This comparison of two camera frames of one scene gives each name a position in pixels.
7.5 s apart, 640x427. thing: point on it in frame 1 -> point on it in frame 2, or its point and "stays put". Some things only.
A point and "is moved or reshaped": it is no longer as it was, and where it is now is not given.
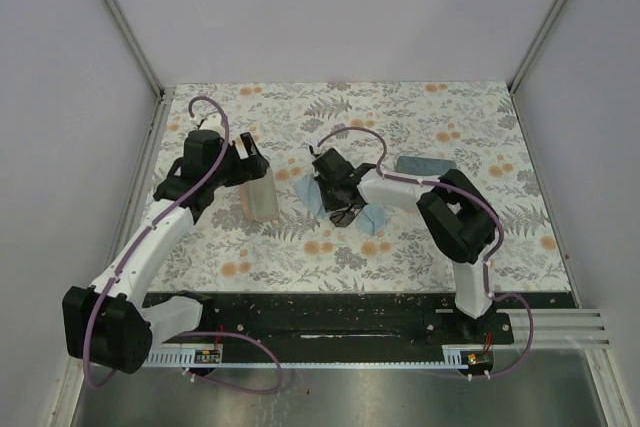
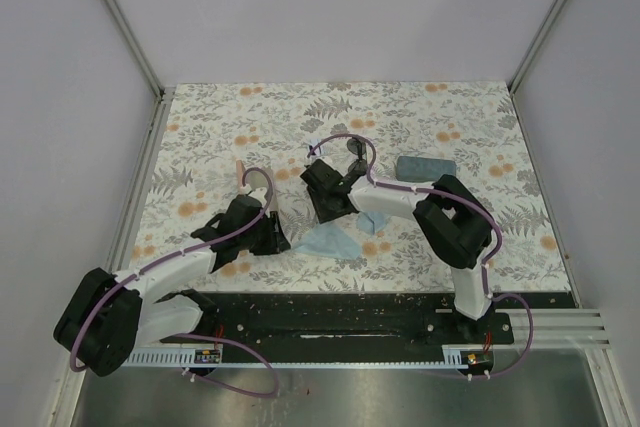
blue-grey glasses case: x=424 y=166 stays put
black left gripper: x=255 y=166 -> x=276 y=241
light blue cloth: x=307 y=188 is moved or reshaped
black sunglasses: x=342 y=218 is moved or reshaped
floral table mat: x=432 y=130 stays put
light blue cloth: x=372 y=219 stays put
